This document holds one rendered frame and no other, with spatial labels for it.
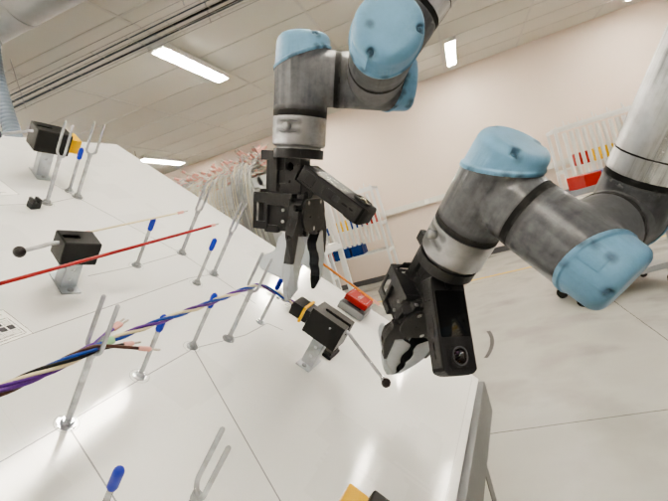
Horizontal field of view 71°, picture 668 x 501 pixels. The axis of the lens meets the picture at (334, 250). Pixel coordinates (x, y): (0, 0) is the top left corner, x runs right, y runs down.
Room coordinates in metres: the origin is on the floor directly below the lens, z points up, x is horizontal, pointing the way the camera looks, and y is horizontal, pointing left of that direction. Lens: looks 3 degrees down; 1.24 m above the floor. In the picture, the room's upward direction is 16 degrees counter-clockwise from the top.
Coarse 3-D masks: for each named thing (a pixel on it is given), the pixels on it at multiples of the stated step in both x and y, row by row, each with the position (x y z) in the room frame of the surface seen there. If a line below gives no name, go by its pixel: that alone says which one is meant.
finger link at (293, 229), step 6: (300, 210) 0.65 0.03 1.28; (294, 216) 0.63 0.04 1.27; (300, 216) 0.63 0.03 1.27; (288, 222) 0.63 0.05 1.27; (294, 222) 0.63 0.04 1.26; (300, 222) 0.64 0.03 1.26; (288, 228) 0.63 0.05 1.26; (294, 228) 0.62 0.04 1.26; (300, 228) 0.64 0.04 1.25; (288, 234) 0.63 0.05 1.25; (294, 234) 0.62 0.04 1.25; (300, 234) 0.64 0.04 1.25; (288, 240) 0.63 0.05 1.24; (294, 240) 0.63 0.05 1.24; (288, 246) 0.63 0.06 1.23; (294, 246) 0.63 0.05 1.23; (288, 252) 0.63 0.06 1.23; (294, 252) 0.63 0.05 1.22; (288, 258) 0.63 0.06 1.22; (294, 258) 0.63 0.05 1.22
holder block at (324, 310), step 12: (312, 312) 0.66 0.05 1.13; (324, 312) 0.66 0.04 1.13; (336, 312) 0.68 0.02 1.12; (312, 324) 0.66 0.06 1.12; (324, 324) 0.66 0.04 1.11; (336, 324) 0.65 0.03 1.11; (348, 324) 0.67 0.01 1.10; (312, 336) 0.67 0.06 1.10; (324, 336) 0.66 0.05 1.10; (336, 336) 0.65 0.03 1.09; (336, 348) 0.67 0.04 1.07
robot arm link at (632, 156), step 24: (648, 72) 0.45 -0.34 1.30; (648, 96) 0.44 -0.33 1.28; (624, 120) 0.48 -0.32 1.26; (648, 120) 0.44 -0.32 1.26; (624, 144) 0.47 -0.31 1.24; (648, 144) 0.45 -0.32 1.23; (624, 168) 0.47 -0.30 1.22; (648, 168) 0.45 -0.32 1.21; (600, 192) 0.48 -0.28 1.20; (624, 192) 0.47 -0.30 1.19; (648, 192) 0.46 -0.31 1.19; (648, 216) 0.46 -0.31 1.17; (648, 240) 0.47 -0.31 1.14
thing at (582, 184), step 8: (576, 176) 4.12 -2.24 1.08; (584, 176) 3.94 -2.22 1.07; (592, 176) 3.94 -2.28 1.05; (568, 184) 4.29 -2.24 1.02; (576, 184) 4.13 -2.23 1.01; (584, 184) 3.96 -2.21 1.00; (592, 184) 3.94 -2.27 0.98; (568, 192) 3.88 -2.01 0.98; (576, 192) 3.86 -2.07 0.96; (584, 192) 3.86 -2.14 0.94; (656, 264) 3.82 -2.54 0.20; (664, 264) 3.82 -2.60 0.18; (648, 272) 3.83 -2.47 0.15; (560, 296) 4.34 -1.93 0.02
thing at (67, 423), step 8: (104, 296) 0.39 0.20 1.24; (96, 312) 0.39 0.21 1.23; (96, 320) 0.40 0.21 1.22; (112, 320) 0.39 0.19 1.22; (88, 336) 0.40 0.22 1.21; (104, 336) 0.39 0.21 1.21; (104, 344) 0.40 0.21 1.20; (96, 352) 0.40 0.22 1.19; (88, 360) 0.40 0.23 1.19; (88, 368) 0.41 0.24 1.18; (80, 376) 0.41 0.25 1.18; (80, 384) 0.41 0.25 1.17; (80, 392) 0.41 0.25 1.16; (72, 400) 0.42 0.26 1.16; (72, 408) 0.42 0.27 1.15; (64, 416) 0.43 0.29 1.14; (72, 416) 0.42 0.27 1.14; (56, 424) 0.42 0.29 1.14; (64, 424) 0.42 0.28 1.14; (72, 424) 0.43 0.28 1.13
